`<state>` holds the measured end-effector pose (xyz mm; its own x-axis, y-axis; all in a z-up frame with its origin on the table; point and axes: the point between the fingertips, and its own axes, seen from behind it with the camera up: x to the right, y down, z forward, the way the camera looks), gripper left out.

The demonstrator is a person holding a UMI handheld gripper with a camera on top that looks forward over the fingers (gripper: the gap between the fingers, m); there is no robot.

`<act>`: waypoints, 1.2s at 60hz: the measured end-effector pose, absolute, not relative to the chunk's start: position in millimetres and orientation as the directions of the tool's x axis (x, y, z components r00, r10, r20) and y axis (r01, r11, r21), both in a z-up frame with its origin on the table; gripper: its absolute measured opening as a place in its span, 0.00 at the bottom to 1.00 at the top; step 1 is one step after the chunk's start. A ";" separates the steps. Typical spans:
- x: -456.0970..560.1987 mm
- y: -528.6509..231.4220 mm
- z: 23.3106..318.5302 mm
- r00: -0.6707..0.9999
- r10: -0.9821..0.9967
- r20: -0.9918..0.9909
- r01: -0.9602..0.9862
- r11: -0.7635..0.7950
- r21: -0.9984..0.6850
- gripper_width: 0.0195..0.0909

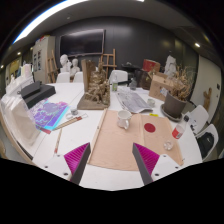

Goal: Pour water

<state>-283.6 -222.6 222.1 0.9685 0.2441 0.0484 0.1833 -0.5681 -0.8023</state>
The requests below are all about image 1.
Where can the dark grey bottle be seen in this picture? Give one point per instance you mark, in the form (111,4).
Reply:
(133,84)

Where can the black wall screen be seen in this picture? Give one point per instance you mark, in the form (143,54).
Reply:
(81,42)

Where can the white plastic bag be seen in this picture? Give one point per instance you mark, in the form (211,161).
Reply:
(18,118)

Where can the small round white container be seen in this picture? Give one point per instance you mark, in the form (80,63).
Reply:
(73,111)

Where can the grey printed newspaper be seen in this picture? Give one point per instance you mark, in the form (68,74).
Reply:
(133,101)

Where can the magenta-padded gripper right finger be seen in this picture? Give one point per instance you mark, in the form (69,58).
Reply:
(148,158)

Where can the purple printed sheet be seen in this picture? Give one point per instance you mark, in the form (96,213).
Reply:
(50,113)

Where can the flat round red coaster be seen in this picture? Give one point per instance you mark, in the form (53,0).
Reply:
(149,127)

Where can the grey pot with dried plant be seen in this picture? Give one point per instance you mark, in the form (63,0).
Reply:
(174,105)

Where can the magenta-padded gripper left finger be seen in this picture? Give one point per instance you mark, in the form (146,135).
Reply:
(76,156)

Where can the small clear glass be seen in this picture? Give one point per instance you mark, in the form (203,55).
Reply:
(168,145)

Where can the wooden figure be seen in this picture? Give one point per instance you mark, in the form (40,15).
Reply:
(207,98)

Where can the white chair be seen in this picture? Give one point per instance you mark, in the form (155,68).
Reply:
(200,115)
(63,78)
(120,76)
(79,78)
(215,133)

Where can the clear red-labelled drink bottle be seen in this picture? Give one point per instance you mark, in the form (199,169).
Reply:
(178,131)

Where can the wooden easel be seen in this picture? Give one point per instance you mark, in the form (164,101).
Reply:
(109,61)
(52,68)

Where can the black flat box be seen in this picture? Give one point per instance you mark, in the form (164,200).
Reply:
(36,93)

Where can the white plaster bust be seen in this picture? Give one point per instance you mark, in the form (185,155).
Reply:
(75,68)
(64,63)

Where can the brown cardboard box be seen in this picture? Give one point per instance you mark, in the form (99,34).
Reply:
(158,86)

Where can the white ceramic mug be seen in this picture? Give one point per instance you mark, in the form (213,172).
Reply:
(125,117)

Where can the grey plant saucer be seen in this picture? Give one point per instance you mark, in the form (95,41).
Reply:
(166,116)

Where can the white green-labelled spray bottle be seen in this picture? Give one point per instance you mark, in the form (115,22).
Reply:
(115,85)

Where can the black backpack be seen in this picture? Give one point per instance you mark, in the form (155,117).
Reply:
(205,143)

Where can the long ceiling light strip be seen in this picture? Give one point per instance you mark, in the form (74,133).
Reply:
(46,15)

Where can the white cabinet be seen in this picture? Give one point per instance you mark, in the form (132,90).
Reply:
(41,56)

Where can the wooden ruler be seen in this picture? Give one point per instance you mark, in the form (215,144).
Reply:
(68,122)

